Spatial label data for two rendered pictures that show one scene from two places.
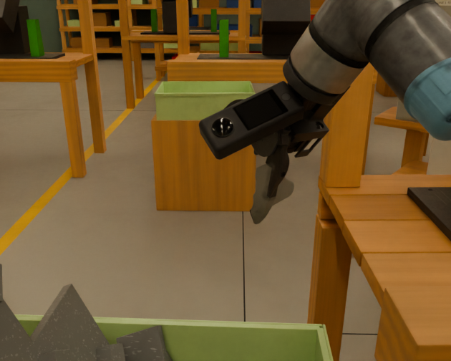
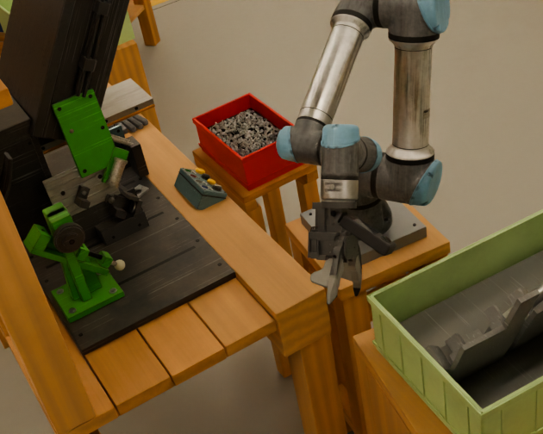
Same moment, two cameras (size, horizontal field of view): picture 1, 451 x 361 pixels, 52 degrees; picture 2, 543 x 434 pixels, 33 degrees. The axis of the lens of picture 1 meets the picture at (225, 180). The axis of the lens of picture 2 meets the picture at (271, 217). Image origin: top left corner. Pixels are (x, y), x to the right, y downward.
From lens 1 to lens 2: 2.00 m
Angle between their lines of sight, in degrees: 93
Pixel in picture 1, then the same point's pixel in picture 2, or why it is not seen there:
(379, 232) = (182, 348)
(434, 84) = (378, 151)
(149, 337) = (434, 350)
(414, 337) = (319, 291)
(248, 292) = not seen: outside the picture
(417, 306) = (288, 296)
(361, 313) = not seen: outside the picture
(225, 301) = not seen: outside the picture
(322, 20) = (355, 170)
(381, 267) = (240, 331)
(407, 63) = (373, 153)
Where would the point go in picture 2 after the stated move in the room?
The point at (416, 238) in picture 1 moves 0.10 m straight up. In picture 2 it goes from (180, 326) to (171, 296)
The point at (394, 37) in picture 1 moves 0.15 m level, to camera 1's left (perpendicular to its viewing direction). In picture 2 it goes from (369, 151) to (413, 182)
